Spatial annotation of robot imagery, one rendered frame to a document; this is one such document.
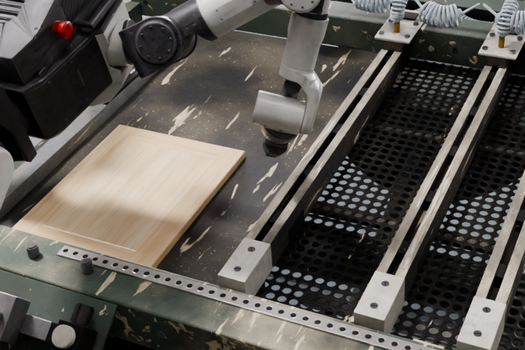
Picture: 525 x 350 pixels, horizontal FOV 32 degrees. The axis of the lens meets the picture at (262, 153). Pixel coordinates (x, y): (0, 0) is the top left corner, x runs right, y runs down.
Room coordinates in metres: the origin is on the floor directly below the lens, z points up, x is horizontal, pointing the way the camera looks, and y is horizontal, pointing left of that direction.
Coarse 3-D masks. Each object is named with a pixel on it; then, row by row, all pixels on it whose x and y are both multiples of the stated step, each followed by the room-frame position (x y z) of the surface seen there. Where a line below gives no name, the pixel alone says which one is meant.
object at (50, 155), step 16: (144, 80) 2.54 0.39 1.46; (128, 96) 2.50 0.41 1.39; (96, 112) 2.40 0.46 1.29; (112, 112) 2.46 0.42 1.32; (80, 128) 2.35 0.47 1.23; (96, 128) 2.41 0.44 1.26; (48, 144) 2.32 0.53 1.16; (64, 144) 2.31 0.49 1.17; (32, 160) 2.28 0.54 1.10; (48, 160) 2.28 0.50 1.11; (16, 176) 2.24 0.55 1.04; (32, 176) 2.24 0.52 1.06; (16, 192) 2.21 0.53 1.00
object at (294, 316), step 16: (64, 256) 1.99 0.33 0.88; (80, 256) 1.98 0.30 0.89; (96, 256) 1.97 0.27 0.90; (128, 272) 1.92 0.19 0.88; (144, 272) 1.92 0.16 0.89; (160, 272) 1.91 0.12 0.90; (176, 288) 1.88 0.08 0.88; (192, 288) 1.87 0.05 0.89; (208, 288) 1.86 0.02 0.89; (240, 304) 1.82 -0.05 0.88; (256, 304) 1.82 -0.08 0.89; (272, 304) 1.81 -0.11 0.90; (288, 320) 1.78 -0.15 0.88; (304, 320) 1.77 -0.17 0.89; (320, 320) 1.77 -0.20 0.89; (352, 336) 1.73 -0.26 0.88; (368, 336) 1.72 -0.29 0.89; (384, 336) 1.72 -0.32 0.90
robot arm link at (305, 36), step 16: (320, 0) 1.56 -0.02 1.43; (304, 16) 1.60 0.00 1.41; (320, 16) 1.60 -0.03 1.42; (288, 32) 1.64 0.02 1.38; (304, 32) 1.62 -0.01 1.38; (320, 32) 1.62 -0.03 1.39; (288, 48) 1.65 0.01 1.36; (304, 48) 1.64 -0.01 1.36; (288, 64) 1.67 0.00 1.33; (304, 64) 1.66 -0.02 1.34
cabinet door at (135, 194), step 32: (128, 128) 2.37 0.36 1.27; (96, 160) 2.28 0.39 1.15; (128, 160) 2.27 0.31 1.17; (160, 160) 2.26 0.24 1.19; (192, 160) 2.24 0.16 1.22; (224, 160) 2.22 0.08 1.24; (64, 192) 2.20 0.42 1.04; (96, 192) 2.19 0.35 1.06; (128, 192) 2.18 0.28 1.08; (160, 192) 2.17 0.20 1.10; (192, 192) 2.15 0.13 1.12; (32, 224) 2.13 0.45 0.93; (64, 224) 2.12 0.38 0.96; (96, 224) 2.11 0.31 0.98; (128, 224) 2.10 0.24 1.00; (160, 224) 2.08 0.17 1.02; (128, 256) 2.02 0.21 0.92; (160, 256) 2.01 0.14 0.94
